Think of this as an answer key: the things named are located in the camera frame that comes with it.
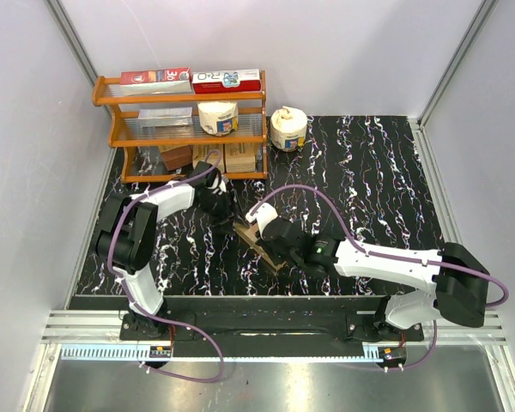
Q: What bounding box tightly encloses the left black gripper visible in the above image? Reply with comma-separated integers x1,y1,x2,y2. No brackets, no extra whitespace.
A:
197,190,248,236

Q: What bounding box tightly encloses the brown cardboard express box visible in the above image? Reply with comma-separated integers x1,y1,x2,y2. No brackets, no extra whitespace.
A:
233,222,287,273

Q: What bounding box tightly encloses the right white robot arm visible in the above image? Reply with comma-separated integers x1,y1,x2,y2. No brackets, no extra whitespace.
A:
257,217,488,342

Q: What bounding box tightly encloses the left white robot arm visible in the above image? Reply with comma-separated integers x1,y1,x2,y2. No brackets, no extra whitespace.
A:
91,161,239,339

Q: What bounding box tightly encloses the right small cardboard box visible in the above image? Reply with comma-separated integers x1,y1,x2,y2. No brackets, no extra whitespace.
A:
224,142,256,173

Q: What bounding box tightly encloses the small cardboard box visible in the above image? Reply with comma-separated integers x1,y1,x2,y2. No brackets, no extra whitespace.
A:
192,144,226,173
224,142,256,173

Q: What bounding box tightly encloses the middle small cardboard box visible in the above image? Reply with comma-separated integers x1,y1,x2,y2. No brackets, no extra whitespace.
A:
192,144,226,173

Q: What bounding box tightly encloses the dark brown small box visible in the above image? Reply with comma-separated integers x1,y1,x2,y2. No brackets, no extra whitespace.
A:
158,145,192,171

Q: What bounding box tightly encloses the red white toothpaste box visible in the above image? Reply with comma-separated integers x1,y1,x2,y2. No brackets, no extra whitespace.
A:
191,69,261,94

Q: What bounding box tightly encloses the red silver toothpaste box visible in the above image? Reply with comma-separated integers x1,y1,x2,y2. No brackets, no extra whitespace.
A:
118,67,192,96

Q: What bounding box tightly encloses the toilet paper roll on shelf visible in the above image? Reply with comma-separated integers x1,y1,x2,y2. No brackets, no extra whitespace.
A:
197,101,239,136

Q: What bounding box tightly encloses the orange wooden shelf rack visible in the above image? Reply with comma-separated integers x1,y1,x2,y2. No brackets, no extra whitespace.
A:
92,70,268,184

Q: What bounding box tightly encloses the toilet paper roll on table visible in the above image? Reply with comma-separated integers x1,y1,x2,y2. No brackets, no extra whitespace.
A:
270,106,308,152

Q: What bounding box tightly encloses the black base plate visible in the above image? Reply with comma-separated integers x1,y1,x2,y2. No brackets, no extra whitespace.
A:
119,296,424,360

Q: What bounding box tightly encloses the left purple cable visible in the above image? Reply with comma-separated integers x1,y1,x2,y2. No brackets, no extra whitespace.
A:
106,148,227,385

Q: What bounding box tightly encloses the purple cable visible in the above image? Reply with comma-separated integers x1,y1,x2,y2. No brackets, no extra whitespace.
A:
248,184,511,373
106,148,227,385

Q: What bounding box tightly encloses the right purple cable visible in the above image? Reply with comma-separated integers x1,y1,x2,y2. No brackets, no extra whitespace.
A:
248,184,511,373

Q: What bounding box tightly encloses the aluminium frame rail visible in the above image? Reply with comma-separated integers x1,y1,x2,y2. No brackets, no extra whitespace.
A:
41,310,507,346

